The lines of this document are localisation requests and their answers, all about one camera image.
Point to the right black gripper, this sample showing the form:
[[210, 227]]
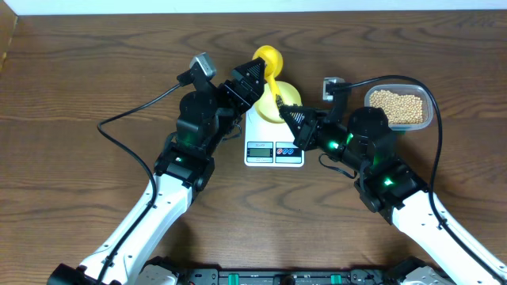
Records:
[[314, 120]]

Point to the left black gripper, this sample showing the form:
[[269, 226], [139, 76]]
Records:
[[249, 96]]

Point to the yellow measuring scoop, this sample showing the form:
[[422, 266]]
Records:
[[273, 66]]

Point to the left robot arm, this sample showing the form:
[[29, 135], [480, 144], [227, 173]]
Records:
[[182, 170]]

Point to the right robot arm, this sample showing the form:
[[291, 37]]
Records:
[[389, 187]]

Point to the pale yellow bowl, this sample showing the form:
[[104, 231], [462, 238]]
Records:
[[266, 106]]

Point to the white digital kitchen scale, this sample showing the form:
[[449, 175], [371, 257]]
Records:
[[270, 144]]

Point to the soybeans in container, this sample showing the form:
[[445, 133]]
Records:
[[399, 109]]

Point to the clear plastic container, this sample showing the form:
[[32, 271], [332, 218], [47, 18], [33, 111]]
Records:
[[406, 89]]

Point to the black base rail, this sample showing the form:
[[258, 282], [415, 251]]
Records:
[[211, 276]]

